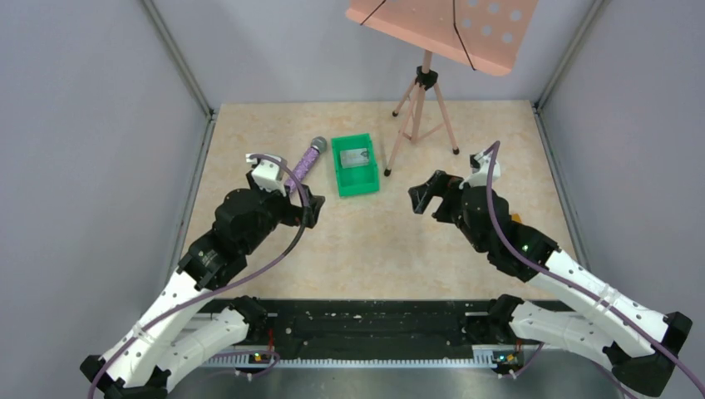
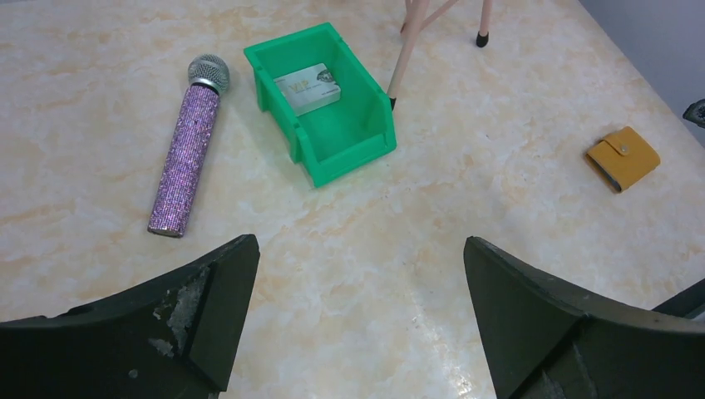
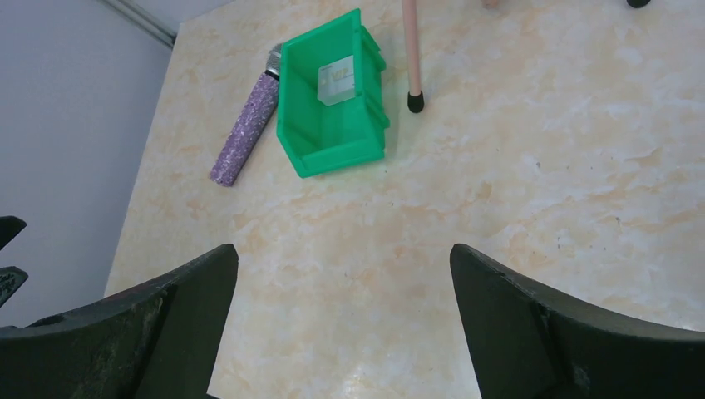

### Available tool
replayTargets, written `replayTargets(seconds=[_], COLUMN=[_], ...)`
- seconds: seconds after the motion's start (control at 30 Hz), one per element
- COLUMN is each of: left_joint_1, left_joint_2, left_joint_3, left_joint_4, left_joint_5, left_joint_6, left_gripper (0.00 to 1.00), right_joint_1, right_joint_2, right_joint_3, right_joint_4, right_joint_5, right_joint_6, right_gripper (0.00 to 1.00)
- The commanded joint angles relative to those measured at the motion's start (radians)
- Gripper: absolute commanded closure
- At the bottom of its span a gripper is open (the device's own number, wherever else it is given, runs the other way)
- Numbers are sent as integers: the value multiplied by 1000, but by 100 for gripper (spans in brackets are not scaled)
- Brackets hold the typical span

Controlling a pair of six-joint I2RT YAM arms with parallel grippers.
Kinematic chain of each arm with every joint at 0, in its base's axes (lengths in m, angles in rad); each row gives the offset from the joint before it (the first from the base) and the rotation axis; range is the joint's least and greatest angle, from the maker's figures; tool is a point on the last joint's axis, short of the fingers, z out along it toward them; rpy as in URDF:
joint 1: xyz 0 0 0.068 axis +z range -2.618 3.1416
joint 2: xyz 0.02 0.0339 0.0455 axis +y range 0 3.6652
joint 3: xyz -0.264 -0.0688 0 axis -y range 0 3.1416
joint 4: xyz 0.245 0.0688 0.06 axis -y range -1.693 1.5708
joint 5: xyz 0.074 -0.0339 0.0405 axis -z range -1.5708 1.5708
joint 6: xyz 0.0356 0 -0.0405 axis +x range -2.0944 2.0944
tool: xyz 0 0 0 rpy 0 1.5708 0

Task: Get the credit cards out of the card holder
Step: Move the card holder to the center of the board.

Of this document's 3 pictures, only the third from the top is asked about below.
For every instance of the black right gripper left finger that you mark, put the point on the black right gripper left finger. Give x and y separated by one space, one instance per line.
158 339

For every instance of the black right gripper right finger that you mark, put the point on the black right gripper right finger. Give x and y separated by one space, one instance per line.
529 340

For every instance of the silver VIP card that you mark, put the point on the silver VIP card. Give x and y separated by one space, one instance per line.
336 81

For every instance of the purple glitter microphone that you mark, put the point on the purple glitter microphone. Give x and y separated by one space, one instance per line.
251 122

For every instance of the pink music stand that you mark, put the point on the pink music stand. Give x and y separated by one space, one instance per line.
415 97

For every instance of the green plastic bin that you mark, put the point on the green plastic bin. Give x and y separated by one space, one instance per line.
320 139

